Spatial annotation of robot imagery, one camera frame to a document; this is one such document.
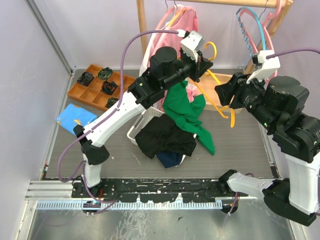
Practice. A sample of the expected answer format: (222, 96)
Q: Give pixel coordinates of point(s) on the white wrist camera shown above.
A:
(191, 43)
(265, 65)

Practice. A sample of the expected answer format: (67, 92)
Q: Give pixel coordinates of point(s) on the green t shirt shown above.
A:
(185, 113)

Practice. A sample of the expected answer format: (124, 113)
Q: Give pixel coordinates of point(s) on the dark rolled sock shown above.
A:
(105, 73)
(109, 87)
(111, 101)
(85, 79)

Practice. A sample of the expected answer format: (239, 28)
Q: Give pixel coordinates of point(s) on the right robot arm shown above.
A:
(278, 107)

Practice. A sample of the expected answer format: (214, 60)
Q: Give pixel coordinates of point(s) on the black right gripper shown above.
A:
(226, 91)

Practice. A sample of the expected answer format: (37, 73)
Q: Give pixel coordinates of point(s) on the black t shirt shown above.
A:
(161, 134)

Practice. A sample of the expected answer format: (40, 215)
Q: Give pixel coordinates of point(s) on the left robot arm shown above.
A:
(167, 67)

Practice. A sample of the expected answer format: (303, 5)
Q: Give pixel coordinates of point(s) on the orange wooden compartment tray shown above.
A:
(92, 95)

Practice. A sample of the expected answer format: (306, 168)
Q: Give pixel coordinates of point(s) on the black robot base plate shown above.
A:
(161, 190)

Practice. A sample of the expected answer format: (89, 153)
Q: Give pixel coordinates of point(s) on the navy blue t shirt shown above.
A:
(169, 159)

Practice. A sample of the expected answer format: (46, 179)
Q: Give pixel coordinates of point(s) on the orange plastic hanger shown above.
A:
(181, 10)

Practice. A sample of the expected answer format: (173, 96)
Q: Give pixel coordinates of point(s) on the pink plastic hanger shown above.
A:
(266, 40)

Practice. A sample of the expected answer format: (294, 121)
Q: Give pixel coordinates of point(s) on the blue folded cloth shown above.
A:
(74, 115)

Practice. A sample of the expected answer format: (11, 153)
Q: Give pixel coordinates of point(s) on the pink t shirt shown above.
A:
(188, 22)

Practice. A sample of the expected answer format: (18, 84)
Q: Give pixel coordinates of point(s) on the pink hanger of white shirt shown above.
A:
(169, 11)

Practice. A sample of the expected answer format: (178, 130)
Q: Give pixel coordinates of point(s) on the white plastic basket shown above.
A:
(141, 122)

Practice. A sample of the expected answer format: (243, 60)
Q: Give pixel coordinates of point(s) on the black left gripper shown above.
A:
(200, 67)

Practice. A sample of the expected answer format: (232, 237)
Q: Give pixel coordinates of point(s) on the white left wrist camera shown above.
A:
(191, 43)

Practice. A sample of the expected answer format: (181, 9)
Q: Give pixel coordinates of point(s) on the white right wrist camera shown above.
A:
(265, 65)

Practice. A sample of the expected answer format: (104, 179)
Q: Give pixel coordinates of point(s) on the white t shirt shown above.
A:
(153, 44)

